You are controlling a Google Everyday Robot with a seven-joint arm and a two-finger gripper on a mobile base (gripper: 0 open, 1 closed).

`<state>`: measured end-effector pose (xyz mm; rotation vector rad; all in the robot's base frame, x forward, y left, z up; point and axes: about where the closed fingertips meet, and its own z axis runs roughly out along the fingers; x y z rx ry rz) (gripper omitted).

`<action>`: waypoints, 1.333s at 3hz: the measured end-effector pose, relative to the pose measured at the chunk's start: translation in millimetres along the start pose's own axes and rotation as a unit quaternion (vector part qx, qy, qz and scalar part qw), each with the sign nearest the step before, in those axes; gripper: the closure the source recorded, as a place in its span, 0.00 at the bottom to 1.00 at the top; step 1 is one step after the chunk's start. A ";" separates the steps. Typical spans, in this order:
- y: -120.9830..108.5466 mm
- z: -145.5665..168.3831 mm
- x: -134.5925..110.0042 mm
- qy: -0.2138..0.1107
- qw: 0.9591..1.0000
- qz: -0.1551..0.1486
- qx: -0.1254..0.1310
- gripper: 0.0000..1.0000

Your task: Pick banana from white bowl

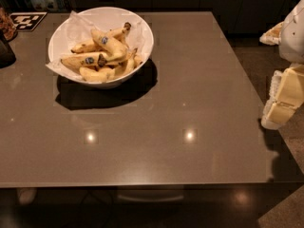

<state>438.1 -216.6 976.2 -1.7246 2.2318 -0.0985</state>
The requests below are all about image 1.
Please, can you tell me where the back banana with dark tip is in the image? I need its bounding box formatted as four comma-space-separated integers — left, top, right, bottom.
106, 22, 131, 41

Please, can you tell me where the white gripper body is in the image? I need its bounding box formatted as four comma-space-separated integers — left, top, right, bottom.
278, 0, 304, 64

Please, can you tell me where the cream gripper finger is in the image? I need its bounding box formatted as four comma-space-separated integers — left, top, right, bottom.
261, 65, 304, 130
259, 22, 283, 46

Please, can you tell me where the banana with blue sticker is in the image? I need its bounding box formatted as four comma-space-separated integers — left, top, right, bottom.
61, 52, 106, 69
90, 29, 127, 62

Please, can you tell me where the black white fiducial marker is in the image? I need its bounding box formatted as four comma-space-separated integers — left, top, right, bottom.
9, 12, 47, 31

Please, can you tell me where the right front banana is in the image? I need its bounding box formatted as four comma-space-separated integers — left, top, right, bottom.
115, 49, 137, 78

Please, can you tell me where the patterned jar at left edge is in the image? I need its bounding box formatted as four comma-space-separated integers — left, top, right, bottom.
0, 7, 17, 41

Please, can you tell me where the white bowl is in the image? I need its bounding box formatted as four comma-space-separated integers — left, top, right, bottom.
47, 6, 155, 90

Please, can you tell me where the dark object at left edge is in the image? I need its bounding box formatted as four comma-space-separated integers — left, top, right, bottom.
0, 30, 16, 67

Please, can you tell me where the back left banana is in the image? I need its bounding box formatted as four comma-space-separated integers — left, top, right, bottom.
71, 39, 103, 53

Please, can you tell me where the front bottom banana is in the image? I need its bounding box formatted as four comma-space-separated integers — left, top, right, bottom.
79, 67, 115, 83

